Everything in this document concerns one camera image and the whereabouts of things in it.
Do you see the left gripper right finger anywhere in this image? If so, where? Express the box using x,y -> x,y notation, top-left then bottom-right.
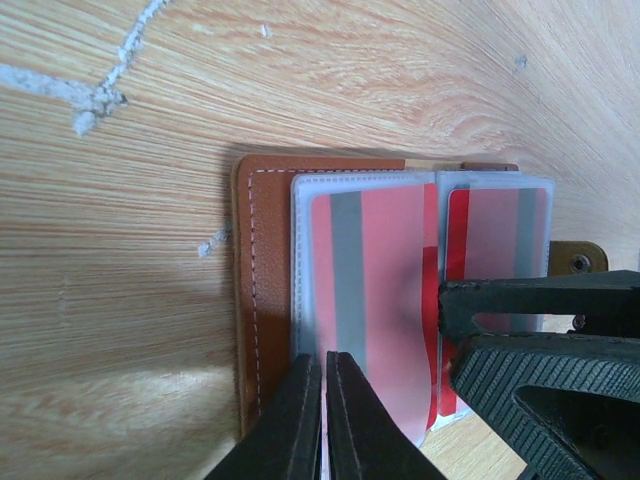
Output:
326,351 -> 444,479

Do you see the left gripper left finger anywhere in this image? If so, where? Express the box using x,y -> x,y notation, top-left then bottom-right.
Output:
207,354 -> 321,479

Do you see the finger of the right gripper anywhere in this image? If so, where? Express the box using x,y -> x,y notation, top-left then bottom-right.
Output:
438,270 -> 639,345
451,333 -> 639,479

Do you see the brown leather card holder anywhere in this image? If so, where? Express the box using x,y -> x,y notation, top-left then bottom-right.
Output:
232,153 -> 610,441

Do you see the red card in holder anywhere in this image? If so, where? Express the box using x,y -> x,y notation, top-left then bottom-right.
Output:
437,185 -> 549,419

